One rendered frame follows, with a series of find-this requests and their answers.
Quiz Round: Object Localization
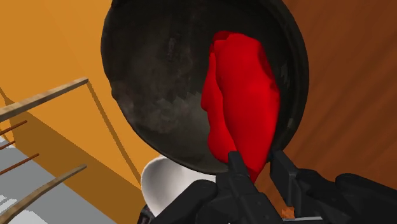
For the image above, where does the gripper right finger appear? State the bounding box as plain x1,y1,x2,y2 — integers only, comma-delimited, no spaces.
268,150,397,224

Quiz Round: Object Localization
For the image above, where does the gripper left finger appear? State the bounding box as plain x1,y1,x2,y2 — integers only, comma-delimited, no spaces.
150,150,284,224

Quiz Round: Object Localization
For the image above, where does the white bowl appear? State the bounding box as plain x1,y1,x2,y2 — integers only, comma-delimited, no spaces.
141,155,217,217

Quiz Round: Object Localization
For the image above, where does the black frying pan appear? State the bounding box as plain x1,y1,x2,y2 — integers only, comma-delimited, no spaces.
101,0,310,175

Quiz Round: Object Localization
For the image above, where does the red bell pepper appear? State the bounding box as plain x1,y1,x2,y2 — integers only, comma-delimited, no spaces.
200,30,281,184

